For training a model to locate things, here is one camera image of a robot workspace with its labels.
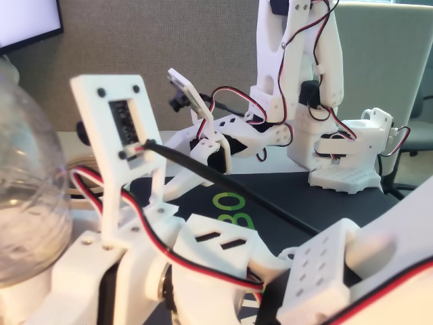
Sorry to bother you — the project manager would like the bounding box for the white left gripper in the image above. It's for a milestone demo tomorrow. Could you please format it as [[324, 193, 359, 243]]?
[[20, 215, 240, 325]]

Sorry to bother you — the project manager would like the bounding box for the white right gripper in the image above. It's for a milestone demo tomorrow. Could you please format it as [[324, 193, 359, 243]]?
[[162, 125, 233, 201]]

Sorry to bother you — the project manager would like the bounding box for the white paper cup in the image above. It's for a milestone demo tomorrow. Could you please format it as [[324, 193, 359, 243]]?
[[66, 154, 104, 213]]

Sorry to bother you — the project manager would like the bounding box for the clear plastic water bottle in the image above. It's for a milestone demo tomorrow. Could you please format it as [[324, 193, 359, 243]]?
[[0, 56, 74, 325]]

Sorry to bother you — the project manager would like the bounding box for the dark mat with ROBO print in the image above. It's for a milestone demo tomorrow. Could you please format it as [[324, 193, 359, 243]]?
[[128, 171, 405, 325]]

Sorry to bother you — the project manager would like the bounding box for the grey fabric partition panel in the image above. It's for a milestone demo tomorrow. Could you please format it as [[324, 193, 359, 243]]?
[[0, 0, 261, 133]]

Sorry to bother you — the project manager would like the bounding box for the black Dell monitor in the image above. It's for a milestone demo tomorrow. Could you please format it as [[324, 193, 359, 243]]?
[[0, 0, 64, 55]]

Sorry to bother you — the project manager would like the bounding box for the pale green partition panel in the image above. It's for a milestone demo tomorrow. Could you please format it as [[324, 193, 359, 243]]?
[[333, 0, 428, 180]]

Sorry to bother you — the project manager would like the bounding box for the grey office chair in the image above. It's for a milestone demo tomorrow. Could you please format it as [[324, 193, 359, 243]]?
[[380, 76, 433, 228]]

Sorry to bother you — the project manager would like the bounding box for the thick black camera cable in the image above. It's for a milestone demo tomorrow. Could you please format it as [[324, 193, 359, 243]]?
[[143, 140, 321, 235]]

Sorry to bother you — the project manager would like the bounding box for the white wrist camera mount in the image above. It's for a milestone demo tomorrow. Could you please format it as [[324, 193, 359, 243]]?
[[167, 67, 217, 136], [70, 74, 168, 246]]

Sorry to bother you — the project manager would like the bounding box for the thin black camera cable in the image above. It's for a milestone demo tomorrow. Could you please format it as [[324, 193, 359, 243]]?
[[198, 93, 247, 118]]

